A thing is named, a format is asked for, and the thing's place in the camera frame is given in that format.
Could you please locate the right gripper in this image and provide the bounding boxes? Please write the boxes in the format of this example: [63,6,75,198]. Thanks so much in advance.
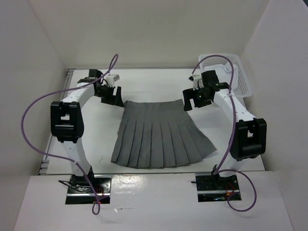
[183,86,212,111]

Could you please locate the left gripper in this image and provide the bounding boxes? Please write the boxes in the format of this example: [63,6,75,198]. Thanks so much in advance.
[95,84,124,107]

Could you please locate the grey pleated skirt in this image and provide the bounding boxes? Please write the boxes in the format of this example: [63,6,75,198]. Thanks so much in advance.
[111,99,216,169]

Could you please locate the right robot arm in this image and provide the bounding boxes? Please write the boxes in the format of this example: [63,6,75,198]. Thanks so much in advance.
[183,70,267,189]

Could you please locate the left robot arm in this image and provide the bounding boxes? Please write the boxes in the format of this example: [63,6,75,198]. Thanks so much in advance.
[51,69,124,193]

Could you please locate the white skirt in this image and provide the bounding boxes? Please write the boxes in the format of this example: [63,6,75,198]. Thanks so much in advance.
[209,63,238,89]

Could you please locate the white plastic basket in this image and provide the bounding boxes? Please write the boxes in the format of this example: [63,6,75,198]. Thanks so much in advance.
[199,53,253,99]

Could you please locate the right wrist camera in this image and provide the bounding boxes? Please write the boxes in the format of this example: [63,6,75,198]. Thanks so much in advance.
[189,75,204,90]

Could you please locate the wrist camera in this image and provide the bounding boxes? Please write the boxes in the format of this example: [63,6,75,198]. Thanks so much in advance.
[189,75,204,90]
[105,74,120,88]

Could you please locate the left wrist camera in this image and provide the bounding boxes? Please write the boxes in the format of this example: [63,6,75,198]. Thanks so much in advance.
[105,74,120,88]

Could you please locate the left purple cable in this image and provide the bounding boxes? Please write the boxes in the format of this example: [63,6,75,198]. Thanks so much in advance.
[21,54,119,215]

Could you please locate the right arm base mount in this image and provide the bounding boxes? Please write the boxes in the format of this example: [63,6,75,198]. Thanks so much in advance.
[191,174,241,202]

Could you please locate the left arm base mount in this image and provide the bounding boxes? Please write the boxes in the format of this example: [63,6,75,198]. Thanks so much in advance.
[58,175,112,205]

